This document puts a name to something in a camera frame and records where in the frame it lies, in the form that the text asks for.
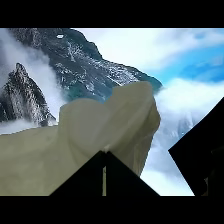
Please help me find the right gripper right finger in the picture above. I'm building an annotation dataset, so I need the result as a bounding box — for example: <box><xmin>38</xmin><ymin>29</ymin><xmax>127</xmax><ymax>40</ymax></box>
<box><xmin>105</xmin><ymin>150</ymin><xmax>161</xmax><ymax>197</ymax></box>

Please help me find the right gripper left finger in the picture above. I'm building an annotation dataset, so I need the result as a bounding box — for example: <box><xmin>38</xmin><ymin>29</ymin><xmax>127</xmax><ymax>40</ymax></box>
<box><xmin>49</xmin><ymin>150</ymin><xmax>107</xmax><ymax>197</ymax></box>

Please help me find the cream white garment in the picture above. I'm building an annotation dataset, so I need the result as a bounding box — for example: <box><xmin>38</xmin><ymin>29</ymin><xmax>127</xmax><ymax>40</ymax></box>
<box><xmin>0</xmin><ymin>80</ymin><xmax>162</xmax><ymax>197</ymax></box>

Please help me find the black garment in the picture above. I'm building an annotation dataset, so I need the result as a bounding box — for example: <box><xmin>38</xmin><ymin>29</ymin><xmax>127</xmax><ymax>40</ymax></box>
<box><xmin>168</xmin><ymin>96</ymin><xmax>224</xmax><ymax>197</ymax></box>

